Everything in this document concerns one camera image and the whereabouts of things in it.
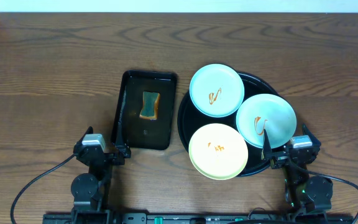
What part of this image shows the yellow plate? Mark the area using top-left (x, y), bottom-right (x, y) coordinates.
top-left (188, 123), bottom-right (249, 180)

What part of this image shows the light blue plate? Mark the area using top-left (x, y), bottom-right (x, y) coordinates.
top-left (236, 93), bottom-right (297, 149)
top-left (189, 63), bottom-right (245, 118)

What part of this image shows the light blue plate top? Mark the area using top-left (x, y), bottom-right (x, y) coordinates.
top-left (189, 63), bottom-right (245, 118)

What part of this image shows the orange green sponge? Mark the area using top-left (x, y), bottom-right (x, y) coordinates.
top-left (139, 91), bottom-right (160, 120)

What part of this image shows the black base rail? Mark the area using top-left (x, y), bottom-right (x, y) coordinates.
top-left (42, 212), bottom-right (353, 224)

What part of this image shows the black rectangular water tray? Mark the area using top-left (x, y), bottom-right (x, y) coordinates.
top-left (111, 70), bottom-right (177, 150)

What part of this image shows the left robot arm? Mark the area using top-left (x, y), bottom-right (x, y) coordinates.
top-left (71, 126), bottom-right (131, 224)

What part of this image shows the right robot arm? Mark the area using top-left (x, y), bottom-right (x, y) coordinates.
top-left (262, 125), bottom-right (333, 222)

